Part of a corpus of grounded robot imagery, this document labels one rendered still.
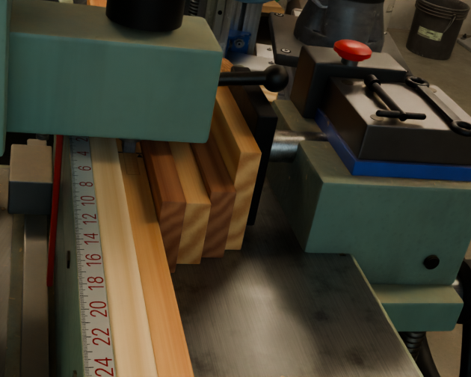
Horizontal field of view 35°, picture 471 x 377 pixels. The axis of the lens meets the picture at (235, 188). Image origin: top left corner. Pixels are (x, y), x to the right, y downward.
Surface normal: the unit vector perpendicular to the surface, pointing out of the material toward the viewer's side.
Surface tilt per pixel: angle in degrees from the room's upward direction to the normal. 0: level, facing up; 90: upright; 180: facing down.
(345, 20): 73
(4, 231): 0
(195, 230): 90
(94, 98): 90
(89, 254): 0
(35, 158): 0
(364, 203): 90
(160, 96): 90
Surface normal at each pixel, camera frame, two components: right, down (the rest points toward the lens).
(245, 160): 0.22, 0.51
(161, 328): 0.18, -0.85
